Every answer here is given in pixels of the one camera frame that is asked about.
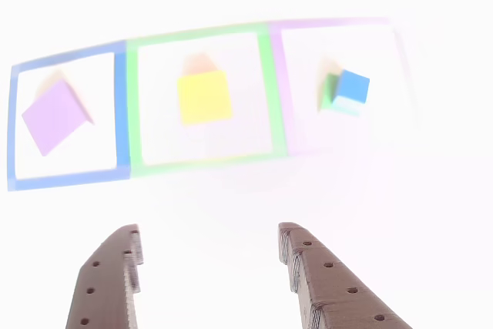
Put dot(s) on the large purple block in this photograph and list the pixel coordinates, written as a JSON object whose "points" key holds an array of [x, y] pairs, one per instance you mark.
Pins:
{"points": [[54, 117]]}

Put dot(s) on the green block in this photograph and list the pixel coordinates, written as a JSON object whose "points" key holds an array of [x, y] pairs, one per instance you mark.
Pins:
{"points": [[327, 94]]}

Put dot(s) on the small blue block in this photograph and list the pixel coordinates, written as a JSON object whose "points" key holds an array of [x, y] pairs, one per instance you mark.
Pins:
{"points": [[352, 86]]}

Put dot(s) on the orange block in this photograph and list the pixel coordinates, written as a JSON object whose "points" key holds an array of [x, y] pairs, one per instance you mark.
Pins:
{"points": [[204, 98]]}

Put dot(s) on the blue square frame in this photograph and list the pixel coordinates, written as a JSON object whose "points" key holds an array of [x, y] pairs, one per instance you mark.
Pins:
{"points": [[121, 113]]}

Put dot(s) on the green square frame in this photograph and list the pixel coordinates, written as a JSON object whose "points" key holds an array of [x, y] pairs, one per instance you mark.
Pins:
{"points": [[133, 113]]}

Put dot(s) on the purple square frame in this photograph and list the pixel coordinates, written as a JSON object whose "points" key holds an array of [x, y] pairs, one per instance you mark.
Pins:
{"points": [[281, 94]]}

